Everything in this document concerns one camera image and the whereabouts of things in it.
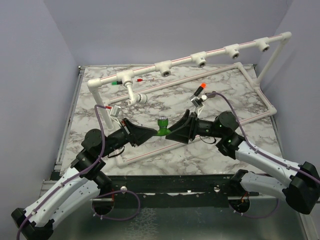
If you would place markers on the green water faucet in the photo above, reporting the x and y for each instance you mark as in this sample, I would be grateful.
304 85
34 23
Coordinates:
163 123

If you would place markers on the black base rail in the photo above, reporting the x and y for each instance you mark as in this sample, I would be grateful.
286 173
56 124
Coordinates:
173 191

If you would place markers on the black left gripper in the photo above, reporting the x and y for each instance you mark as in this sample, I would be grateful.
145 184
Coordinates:
137 134

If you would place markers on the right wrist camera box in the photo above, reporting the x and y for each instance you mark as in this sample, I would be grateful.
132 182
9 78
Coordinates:
198 102

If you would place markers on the white installed faucet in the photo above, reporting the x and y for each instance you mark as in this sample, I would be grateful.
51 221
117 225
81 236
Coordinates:
134 98

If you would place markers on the black orange marker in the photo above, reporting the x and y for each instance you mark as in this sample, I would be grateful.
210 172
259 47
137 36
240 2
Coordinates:
199 89

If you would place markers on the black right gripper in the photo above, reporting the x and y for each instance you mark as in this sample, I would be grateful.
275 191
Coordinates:
184 137

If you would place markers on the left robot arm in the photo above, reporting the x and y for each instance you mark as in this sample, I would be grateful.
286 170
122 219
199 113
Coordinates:
82 181

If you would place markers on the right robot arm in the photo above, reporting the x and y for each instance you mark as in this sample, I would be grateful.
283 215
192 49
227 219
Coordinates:
297 184

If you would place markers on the grey brown small fitting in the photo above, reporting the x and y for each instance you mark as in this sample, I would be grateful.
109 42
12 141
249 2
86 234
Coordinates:
211 94

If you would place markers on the green black marker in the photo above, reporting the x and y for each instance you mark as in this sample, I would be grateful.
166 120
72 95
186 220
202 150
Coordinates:
117 83

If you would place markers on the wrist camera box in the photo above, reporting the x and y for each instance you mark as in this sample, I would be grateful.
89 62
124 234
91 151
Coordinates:
198 102
114 114

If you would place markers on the red capped white pen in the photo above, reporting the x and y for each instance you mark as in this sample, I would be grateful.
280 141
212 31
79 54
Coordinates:
144 79

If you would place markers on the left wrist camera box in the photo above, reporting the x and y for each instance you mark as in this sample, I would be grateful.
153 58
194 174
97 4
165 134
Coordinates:
114 114

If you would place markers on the white PVC pipe frame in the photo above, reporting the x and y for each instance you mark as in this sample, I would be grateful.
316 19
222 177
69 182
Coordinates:
200 60

